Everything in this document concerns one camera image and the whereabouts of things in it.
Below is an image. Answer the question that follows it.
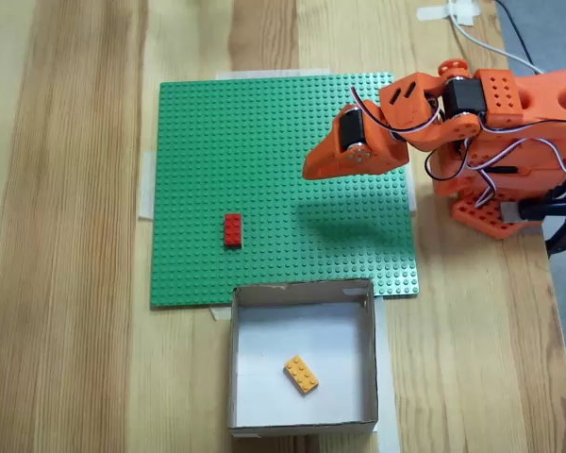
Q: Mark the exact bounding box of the green lego baseplate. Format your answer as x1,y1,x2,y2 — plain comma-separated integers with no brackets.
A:
149,71,421,309

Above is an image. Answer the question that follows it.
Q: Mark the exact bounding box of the red lego block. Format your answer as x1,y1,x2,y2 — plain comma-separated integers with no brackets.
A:
224,212,244,250

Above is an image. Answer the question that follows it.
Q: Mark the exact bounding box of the crossed tape over cable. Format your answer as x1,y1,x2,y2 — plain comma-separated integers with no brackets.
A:
414,0,483,28

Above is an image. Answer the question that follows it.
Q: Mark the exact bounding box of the gripper servo wire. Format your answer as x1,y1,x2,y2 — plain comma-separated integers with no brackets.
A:
350,86,447,143

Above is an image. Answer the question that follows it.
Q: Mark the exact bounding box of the black cable on table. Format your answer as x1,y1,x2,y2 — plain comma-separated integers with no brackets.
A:
493,0,546,76

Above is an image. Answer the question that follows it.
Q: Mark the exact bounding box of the black table clamp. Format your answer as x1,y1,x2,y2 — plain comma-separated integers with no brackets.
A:
518,186,566,257

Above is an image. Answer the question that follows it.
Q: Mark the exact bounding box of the white cable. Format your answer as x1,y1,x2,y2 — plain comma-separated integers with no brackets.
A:
446,0,546,75

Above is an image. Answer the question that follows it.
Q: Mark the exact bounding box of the cardboard box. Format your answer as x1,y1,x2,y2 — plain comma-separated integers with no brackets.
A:
225,277,379,438

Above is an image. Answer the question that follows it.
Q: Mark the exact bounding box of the yellow lego block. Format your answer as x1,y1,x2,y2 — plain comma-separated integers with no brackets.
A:
283,354,322,396

